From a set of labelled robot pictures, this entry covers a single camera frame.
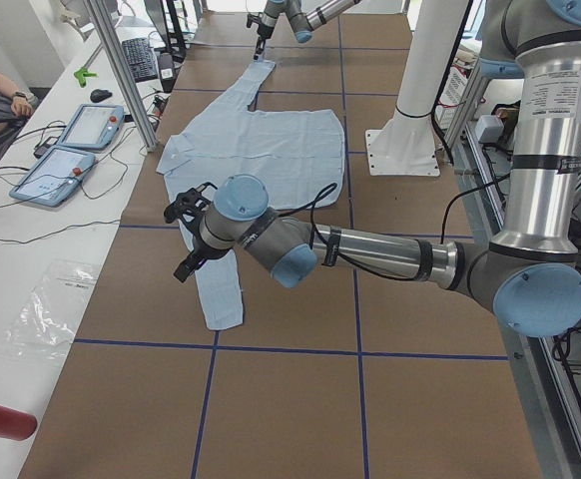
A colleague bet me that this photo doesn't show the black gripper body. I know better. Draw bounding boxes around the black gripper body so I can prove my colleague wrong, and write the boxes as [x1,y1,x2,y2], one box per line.
[247,12,276,40]
[164,182,219,262]

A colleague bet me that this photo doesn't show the lower blue teach pendant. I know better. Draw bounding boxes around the lower blue teach pendant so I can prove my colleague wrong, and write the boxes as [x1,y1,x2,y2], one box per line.
[9,146,96,208]

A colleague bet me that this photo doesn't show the black computer mouse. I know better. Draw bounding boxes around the black computer mouse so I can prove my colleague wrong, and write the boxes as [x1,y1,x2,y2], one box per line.
[90,89,113,103]

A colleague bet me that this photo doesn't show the black keyboard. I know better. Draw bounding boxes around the black keyboard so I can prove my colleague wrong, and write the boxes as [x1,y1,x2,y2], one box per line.
[121,37,159,83]

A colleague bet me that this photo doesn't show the green plastic clamp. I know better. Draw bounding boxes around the green plastic clamp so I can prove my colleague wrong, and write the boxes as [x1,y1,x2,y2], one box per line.
[74,66,98,88]

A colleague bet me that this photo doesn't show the upper blue teach pendant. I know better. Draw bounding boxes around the upper blue teach pendant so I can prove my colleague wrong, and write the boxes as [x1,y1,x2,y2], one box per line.
[57,104,125,152]

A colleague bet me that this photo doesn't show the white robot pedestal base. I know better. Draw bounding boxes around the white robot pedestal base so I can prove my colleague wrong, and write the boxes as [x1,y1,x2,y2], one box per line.
[366,0,470,177]

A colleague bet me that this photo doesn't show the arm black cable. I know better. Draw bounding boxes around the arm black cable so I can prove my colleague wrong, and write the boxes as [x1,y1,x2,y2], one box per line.
[307,182,514,283]

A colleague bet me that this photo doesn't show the blue teach pendant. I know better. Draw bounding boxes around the blue teach pendant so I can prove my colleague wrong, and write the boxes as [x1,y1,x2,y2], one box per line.
[57,104,125,152]
[9,146,96,208]

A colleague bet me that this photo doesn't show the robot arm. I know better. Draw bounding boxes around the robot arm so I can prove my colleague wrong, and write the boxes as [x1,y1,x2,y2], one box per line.
[164,1,581,337]
[247,0,359,61]

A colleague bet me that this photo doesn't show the light blue button-up shirt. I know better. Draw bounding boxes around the light blue button-up shirt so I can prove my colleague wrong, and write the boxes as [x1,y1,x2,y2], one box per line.
[157,60,344,330]

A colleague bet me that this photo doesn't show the red metal bottle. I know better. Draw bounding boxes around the red metal bottle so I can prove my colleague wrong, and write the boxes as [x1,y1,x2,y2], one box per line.
[0,405,38,441]

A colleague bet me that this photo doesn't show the clear plastic bag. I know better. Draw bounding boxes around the clear plastic bag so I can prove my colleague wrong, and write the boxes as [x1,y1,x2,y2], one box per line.
[0,259,102,366]

